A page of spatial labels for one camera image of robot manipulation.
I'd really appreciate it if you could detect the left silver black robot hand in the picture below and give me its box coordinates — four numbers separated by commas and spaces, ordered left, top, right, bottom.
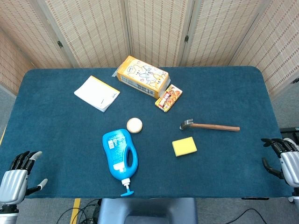
0, 151, 48, 205

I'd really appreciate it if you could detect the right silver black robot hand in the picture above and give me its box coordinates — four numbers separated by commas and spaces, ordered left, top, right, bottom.
261, 137, 299, 189

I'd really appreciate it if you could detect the wooden handle claw hammer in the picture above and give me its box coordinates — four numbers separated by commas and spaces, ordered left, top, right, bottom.
179, 119, 241, 132

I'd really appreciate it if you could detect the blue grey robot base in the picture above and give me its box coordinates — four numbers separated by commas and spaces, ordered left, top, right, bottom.
97, 197, 199, 224

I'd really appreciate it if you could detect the yellow sponge block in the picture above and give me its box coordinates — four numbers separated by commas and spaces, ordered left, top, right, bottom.
171, 137, 198, 157

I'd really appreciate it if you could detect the black device box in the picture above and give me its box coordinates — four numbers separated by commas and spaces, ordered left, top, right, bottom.
279, 126, 299, 143

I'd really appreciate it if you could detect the yellow floor tape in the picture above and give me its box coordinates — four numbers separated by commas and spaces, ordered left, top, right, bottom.
70, 198, 81, 224

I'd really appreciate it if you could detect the blue pump detergent bottle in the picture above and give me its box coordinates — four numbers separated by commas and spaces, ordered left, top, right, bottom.
102, 128, 139, 197

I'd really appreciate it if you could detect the white notepad yellow edge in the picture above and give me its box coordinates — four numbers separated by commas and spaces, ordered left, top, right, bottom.
73, 75, 121, 113

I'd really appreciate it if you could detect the round metal tin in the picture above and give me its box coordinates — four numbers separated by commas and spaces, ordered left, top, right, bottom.
126, 117, 143, 134

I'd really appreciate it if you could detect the blue table cloth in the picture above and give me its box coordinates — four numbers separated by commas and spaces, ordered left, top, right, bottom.
0, 66, 293, 199

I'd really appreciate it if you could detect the yellow red curry box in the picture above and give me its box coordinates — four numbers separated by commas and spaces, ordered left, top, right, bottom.
155, 84, 183, 113

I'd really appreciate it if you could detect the yellow tissue pack cartoon print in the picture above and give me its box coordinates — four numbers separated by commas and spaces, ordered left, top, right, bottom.
113, 55, 171, 98

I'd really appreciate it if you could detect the woven folding screen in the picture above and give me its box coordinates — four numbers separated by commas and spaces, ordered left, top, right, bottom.
0, 0, 299, 98

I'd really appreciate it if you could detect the black cable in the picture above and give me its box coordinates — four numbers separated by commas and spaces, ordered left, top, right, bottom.
56, 198, 101, 224
228, 208, 269, 224

